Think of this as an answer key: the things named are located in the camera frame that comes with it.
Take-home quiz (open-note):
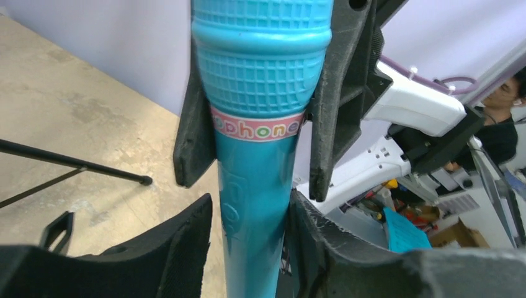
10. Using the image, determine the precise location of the black microphone desk stand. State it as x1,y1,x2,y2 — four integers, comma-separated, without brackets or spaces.
39,211,74,255

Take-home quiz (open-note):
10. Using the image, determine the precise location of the black folding music stand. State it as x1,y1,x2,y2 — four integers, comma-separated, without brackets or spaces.
1,139,153,208

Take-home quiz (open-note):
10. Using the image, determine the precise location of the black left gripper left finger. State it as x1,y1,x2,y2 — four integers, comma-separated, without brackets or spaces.
1,194,213,298

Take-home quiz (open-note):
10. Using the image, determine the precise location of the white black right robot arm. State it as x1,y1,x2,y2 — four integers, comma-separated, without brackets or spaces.
173,1,482,215

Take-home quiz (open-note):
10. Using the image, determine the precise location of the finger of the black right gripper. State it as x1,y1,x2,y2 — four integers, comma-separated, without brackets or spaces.
172,42,216,188
308,1,391,202

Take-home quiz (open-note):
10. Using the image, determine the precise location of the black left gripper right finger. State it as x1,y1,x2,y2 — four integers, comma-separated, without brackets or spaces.
286,191,525,297

